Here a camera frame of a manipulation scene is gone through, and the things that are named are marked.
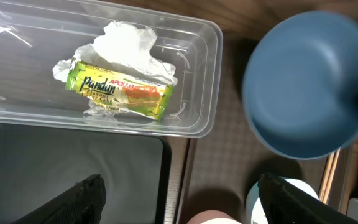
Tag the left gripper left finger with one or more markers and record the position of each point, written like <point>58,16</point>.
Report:
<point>81,204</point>

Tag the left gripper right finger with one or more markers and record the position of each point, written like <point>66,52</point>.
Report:
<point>284,203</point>

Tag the green yellow snack wrapper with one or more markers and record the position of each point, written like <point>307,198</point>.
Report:
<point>112,93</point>

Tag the dark blue bowl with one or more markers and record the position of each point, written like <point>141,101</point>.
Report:
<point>300,87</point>

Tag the white napkin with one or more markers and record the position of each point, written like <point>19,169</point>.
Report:
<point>122,48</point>

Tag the light blue rice bowl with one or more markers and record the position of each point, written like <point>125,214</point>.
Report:
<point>254,210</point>

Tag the black plastic tray bin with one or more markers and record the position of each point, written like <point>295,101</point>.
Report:
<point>37,164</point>

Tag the wooden chopstick right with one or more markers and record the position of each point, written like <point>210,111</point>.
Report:
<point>332,177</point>

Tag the brown serving tray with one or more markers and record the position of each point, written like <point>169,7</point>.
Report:
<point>216,172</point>

